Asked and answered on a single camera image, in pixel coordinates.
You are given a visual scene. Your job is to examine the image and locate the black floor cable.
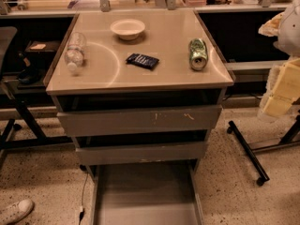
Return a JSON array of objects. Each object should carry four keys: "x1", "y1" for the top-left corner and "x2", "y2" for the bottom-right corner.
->
[{"x1": 78, "y1": 172, "x2": 90, "y2": 225}]

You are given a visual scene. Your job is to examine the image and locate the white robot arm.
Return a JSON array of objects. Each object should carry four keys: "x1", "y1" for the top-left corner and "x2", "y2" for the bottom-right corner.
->
[{"x1": 258, "y1": 0, "x2": 300, "y2": 122}]

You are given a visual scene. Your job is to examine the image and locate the middle grey drawer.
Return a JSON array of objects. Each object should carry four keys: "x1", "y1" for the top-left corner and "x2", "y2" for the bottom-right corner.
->
[{"x1": 76, "y1": 142, "x2": 208, "y2": 165}]

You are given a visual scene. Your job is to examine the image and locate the dark box with label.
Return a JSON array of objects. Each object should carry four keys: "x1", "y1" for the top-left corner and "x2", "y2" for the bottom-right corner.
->
[{"x1": 25, "y1": 40, "x2": 60, "y2": 53}]

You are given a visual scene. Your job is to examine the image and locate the white paper bowl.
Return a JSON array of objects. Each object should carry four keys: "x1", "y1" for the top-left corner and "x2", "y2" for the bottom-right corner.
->
[{"x1": 110, "y1": 19, "x2": 145, "y2": 40}]

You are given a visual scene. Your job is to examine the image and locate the grey drawer cabinet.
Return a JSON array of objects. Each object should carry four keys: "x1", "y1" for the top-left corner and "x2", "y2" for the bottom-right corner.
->
[{"x1": 46, "y1": 9, "x2": 233, "y2": 225}]

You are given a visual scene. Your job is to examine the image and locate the clear plastic water bottle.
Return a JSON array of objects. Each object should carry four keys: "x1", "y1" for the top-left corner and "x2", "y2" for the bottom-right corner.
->
[{"x1": 64, "y1": 32, "x2": 86, "y2": 74}]

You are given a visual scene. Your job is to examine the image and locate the crushed green soda can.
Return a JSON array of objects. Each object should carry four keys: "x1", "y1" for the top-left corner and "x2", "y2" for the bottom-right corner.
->
[{"x1": 188, "y1": 38, "x2": 208, "y2": 70}]

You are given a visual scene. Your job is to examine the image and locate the black wheeled stand leg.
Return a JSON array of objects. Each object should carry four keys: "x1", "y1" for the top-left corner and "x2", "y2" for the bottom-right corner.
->
[{"x1": 227, "y1": 121, "x2": 270, "y2": 187}]

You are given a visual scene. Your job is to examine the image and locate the open bottom grey drawer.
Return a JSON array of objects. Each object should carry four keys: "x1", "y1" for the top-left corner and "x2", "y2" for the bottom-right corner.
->
[{"x1": 90, "y1": 161, "x2": 204, "y2": 225}]

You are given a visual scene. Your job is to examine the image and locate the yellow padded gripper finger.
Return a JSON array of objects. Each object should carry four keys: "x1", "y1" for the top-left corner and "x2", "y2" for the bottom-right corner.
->
[{"x1": 258, "y1": 58, "x2": 300, "y2": 118}]

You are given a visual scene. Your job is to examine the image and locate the white sneaker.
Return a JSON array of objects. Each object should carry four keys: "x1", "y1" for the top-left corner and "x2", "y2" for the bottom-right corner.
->
[{"x1": 0, "y1": 199, "x2": 35, "y2": 225}]

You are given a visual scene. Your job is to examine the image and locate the dark blue snack bar wrapper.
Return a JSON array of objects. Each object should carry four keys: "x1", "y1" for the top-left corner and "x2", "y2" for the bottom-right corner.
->
[{"x1": 126, "y1": 53, "x2": 159, "y2": 69}]

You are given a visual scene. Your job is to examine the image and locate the top grey drawer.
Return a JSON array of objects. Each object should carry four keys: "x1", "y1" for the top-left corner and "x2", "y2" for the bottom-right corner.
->
[{"x1": 57, "y1": 105, "x2": 222, "y2": 137}]

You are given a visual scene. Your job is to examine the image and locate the black desk frame leg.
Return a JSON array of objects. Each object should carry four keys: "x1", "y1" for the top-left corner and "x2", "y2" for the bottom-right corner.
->
[{"x1": 0, "y1": 82, "x2": 72, "y2": 150}]

